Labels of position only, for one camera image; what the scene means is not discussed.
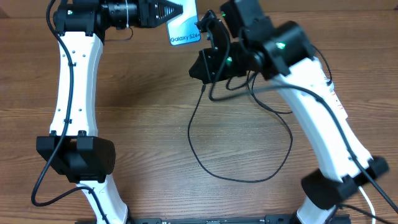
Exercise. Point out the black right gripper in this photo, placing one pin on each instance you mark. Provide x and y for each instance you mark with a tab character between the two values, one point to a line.
203	59

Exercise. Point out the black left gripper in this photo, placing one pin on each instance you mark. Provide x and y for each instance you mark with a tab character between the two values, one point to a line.
147	12

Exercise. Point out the blue Samsung Galaxy smartphone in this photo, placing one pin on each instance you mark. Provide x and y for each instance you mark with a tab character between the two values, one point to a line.
182	29

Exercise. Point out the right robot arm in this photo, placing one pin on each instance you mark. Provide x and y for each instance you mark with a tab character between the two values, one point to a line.
245	40

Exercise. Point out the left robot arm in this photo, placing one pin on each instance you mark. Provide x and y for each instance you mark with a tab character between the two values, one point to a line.
73	148

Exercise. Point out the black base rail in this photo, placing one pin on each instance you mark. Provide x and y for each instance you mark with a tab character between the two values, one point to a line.
268	219

